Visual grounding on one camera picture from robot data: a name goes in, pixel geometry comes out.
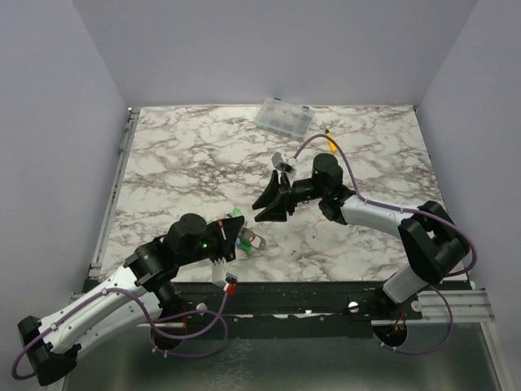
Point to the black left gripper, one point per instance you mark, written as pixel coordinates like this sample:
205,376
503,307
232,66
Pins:
226,231

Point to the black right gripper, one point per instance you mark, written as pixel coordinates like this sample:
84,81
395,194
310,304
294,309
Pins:
289,195

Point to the green key tag with key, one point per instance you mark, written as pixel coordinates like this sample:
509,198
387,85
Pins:
245,244

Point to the red key tag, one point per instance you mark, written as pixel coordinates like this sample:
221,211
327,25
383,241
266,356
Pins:
256,242

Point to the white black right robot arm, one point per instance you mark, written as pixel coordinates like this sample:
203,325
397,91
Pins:
432,245

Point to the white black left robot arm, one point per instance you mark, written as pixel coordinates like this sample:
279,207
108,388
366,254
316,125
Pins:
141,290

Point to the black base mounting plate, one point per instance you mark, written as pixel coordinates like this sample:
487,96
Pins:
296,309

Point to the clear plastic organizer box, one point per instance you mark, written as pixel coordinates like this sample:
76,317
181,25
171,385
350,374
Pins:
285,119

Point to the yellow handled screwdriver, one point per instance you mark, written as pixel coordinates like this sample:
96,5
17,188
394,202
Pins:
331,144

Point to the aluminium left side rail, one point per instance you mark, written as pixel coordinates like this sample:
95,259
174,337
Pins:
96,263

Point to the aluminium rail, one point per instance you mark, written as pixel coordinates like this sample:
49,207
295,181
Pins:
96,263
456,302

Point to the aluminium front rail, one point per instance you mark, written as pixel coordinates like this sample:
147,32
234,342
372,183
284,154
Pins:
456,302

